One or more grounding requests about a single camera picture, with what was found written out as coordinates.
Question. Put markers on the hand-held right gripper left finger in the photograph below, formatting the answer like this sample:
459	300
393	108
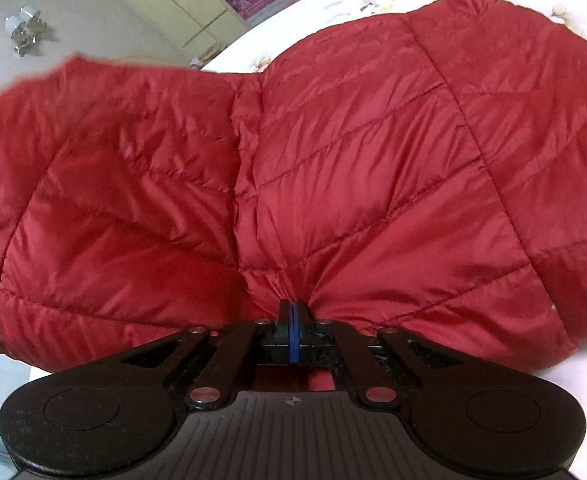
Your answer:
287	332

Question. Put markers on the red puffer jacket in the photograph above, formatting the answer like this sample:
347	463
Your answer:
353	170

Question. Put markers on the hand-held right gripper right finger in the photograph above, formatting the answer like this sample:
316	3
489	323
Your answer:
301	332

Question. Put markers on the wall lamp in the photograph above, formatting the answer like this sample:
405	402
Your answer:
27	30

